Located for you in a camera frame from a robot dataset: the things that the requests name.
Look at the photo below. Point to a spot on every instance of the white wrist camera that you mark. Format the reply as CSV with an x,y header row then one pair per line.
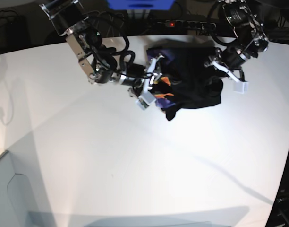
x,y
145,100
241,86

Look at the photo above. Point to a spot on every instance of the black T-shirt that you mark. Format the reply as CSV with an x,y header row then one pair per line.
x,y
185,82

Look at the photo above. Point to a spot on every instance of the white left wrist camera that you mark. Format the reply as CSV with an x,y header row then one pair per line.
x,y
241,86

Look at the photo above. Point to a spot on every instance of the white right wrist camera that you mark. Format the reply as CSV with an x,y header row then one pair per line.
x,y
145,100

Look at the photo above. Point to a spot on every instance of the blue box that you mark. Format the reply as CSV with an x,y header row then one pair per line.
x,y
140,4

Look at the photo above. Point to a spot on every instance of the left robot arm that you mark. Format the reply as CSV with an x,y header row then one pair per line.
x,y
250,38

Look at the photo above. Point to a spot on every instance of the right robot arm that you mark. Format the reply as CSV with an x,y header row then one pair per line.
x,y
101,64

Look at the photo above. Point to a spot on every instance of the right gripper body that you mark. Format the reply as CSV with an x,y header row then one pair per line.
x,y
133,77

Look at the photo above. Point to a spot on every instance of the grey cabinet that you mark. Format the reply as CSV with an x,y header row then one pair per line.
x,y
17,201

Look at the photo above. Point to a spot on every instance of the black power strip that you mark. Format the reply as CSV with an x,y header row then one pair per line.
x,y
189,25

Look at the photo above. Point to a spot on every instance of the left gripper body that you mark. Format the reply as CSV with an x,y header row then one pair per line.
x,y
232,57

